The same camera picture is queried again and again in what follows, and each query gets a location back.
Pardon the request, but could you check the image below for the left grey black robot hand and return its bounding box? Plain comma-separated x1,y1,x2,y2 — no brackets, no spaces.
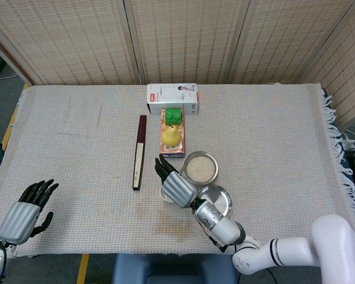
0,179,60,246

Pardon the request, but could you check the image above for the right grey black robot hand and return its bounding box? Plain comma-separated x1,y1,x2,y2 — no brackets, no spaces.
154,153,199,209

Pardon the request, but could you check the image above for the white paper cup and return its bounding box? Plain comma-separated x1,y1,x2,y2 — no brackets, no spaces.
159,189,174,204

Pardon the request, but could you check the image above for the steel bowl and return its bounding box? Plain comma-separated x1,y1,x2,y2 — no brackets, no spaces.
179,150,219,186

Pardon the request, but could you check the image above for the orange printed carton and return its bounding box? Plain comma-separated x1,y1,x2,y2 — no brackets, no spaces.
159,108,186,159

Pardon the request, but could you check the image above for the empty steel plate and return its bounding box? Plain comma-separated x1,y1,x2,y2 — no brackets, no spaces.
196,185,234,220

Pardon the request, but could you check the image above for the yellow pear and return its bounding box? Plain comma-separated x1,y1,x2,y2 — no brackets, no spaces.
161,124,183,147

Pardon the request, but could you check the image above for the dark red folded fan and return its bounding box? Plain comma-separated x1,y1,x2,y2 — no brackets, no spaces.
132,115,148,191

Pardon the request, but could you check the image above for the green toy building block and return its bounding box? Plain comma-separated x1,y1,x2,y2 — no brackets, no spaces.
164,108,185,126

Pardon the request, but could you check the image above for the white cardboard product box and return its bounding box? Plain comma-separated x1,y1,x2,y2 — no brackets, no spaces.
146,83,199,115

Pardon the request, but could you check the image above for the beige woven tablecloth with fringe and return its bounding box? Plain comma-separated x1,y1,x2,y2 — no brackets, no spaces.
0,82,355,258

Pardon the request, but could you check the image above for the woven bamboo screen panel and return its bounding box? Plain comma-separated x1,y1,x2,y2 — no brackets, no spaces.
0,0,138,86
227,0,355,85
298,0,355,128
123,0,251,85

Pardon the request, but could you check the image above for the black floor cable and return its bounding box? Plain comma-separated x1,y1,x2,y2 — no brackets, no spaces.
263,267,278,284

